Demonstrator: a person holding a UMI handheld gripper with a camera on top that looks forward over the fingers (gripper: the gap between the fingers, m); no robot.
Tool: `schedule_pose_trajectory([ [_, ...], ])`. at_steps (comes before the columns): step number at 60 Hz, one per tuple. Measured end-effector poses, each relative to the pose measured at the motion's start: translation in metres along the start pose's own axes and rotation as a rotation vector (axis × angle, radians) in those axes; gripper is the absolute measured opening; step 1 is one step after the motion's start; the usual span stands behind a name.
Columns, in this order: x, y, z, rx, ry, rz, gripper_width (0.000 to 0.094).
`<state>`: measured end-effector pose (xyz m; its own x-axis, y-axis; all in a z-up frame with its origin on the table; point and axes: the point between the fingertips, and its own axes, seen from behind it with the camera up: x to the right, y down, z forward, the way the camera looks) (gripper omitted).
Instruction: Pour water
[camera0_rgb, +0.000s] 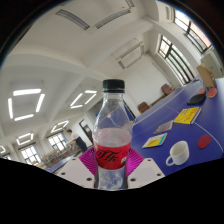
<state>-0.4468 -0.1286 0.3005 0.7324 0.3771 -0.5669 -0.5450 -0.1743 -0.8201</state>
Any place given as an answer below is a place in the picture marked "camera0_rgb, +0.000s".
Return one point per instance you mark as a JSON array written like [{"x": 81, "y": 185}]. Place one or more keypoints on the brown armchair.
[
  {"x": 144, "y": 107},
  {"x": 167, "y": 89}
]

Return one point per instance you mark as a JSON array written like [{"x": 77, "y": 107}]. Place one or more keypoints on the blue partition panels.
[{"x": 130, "y": 113}]

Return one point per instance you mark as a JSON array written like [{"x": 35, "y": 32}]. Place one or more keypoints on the large multi-pane window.
[{"x": 193, "y": 30}]

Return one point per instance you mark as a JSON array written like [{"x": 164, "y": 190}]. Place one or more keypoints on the ceiling air conditioner unit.
[{"x": 128, "y": 53}]

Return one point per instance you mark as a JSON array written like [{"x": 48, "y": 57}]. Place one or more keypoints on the ceiling strip lights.
[{"x": 26, "y": 91}]

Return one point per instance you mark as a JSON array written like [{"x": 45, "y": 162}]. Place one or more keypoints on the small yellow and blue book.
[{"x": 155, "y": 140}]

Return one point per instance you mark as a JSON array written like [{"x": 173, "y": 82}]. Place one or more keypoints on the dark wooden door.
[{"x": 86, "y": 130}]

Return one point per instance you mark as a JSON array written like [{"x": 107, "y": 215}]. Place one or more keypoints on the tall glass door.
[{"x": 175, "y": 60}]

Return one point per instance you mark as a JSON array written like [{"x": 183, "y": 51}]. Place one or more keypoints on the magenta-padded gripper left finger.
[{"x": 78, "y": 171}]

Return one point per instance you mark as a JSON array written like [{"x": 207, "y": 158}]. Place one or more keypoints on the flat round red coaster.
[{"x": 204, "y": 141}]

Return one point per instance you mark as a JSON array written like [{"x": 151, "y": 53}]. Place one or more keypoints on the bookshelf with books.
[{"x": 53, "y": 158}]

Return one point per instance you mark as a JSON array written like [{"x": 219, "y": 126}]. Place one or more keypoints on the clear bottle with red label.
[{"x": 111, "y": 133}]

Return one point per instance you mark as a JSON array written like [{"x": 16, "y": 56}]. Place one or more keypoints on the cardboard file holder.
[{"x": 206, "y": 76}]

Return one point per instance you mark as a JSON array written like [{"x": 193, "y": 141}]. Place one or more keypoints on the white mug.
[{"x": 180, "y": 153}]

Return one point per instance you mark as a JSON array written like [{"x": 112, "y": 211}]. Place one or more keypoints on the white two-door cabinet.
[{"x": 213, "y": 63}]

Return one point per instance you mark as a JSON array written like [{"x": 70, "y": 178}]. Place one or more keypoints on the low wooden coffee table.
[{"x": 158, "y": 100}]

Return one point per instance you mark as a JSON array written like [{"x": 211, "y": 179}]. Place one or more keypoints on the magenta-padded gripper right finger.
[{"x": 143, "y": 171}]

